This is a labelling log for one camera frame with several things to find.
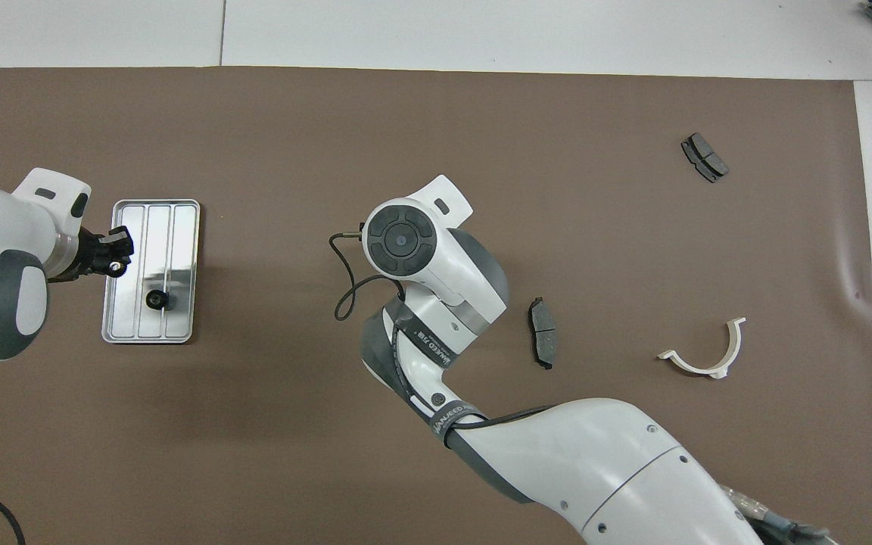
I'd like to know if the silver metal tray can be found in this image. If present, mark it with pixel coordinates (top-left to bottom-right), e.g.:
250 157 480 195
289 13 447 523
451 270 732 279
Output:
101 199 201 345

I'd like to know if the white curved plastic bracket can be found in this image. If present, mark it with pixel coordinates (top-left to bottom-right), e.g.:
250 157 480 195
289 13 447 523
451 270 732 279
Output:
657 316 747 379

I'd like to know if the grooved dark grey brake pad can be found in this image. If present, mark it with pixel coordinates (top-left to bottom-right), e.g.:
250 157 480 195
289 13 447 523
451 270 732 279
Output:
680 132 730 184

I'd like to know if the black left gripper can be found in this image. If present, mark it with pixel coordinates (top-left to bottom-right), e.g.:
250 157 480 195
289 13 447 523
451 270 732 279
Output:
48 225 136 283

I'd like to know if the brown paper table mat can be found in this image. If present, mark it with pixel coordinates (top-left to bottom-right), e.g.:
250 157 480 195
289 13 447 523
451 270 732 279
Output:
0 67 872 545

